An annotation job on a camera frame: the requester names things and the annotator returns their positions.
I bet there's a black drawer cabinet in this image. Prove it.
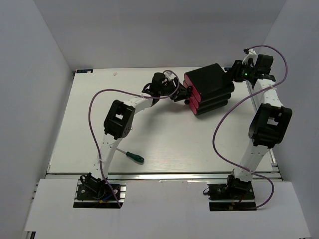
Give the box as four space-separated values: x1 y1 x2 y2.
186 63 235 116

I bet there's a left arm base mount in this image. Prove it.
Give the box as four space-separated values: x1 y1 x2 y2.
73 181 126 209

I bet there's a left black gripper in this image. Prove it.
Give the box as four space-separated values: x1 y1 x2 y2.
159 77 192 102

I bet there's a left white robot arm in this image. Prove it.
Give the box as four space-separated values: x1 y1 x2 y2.
80 70 193 199

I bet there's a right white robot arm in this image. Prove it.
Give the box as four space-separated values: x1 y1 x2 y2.
225 48 292 199

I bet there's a large green-handled screwdriver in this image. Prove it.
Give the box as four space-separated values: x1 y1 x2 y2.
116 148 145 164

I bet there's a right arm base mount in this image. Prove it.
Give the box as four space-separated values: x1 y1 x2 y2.
203 184 256 212

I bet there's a blue corner label left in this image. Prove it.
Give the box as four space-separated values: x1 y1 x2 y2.
76 69 93 74

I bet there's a pink top drawer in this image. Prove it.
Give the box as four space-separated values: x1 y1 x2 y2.
183 73 201 102

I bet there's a pink drawer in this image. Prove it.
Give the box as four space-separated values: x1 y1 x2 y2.
183 73 201 102
183 81 199 109

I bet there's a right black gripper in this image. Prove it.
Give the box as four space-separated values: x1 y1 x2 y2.
222 60 256 83

